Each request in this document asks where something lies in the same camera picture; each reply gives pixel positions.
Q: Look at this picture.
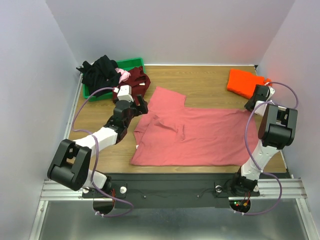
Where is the salmon pink t-shirt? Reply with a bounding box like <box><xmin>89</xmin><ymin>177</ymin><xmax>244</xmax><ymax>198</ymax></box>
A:
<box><xmin>130</xmin><ymin>87</ymin><xmax>258</xmax><ymax>167</ymax></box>

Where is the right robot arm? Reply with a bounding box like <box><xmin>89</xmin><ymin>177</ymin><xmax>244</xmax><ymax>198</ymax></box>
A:
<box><xmin>230</xmin><ymin>82</ymin><xmax>299</xmax><ymax>196</ymax></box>

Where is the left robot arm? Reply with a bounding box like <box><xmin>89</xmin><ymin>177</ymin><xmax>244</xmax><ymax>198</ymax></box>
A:
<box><xmin>47</xmin><ymin>94</ymin><xmax>148</xmax><ymax>197</ymax></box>

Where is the folded orange t-shirt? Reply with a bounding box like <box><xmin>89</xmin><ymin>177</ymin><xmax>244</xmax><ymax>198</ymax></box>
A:
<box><xmin>226</xmin><ymin>69</ymin><xmax>271</xmax><ymax>99</ymax></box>

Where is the maroon t-shirt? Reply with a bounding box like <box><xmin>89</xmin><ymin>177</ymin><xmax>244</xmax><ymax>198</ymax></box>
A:
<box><xmin>117</xmin><ymin>66</ymin><xmax>151</xmax><ymax>104</ymax></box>

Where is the light pink t-shirt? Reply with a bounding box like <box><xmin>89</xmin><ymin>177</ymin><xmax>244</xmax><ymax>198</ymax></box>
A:
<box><xmin>115</xmin><ymin>67</ymin><xmax>131</xmax><ymax>83</ymax></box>

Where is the black t-shirt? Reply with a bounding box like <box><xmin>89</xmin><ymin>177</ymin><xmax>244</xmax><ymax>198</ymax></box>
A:
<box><xmin>78</xmin><ymin>55</ymin><xmax>121</xmax><ymax>95</ymax></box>

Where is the green plastic bin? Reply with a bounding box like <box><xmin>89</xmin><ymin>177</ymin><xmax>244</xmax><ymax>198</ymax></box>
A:
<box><xmin>81</xmin><ymin>58</ymin><xmax>145</xmax><ymax>102</ymax></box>

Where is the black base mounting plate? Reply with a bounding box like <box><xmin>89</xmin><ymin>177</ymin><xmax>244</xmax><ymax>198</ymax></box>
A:
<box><xmin>82</xmin><ymin>172</ymin><xmax>261</xmax><ymax>210</ymax></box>

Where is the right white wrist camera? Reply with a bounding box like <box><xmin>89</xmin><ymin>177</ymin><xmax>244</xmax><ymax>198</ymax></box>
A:
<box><xmin>264</xmin><ymin>82</ymin><xmax>275</xmax><ymax>101</ymax></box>

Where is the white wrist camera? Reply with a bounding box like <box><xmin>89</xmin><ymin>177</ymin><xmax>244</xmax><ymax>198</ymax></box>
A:
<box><xmin>113</xmin><ymin>85</ymin><xmax>134</xmax><ymax>102</ymax></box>
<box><xmin>264</xmin><ymin>82</ymin><xmax>275</xmax><ymax>101</ymax></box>

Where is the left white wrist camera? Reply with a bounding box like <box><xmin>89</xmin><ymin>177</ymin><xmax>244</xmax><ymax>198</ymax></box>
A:
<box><xmin>113</xmin><ymin>85</ymin><xmax>134</xmax><ymax>102</ymax></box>

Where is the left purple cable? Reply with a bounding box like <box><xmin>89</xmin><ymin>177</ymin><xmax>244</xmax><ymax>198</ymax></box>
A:
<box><xmin>71</xmin><ymin>86</ymin><xmax>135</xmax><ymax>218</ymax></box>

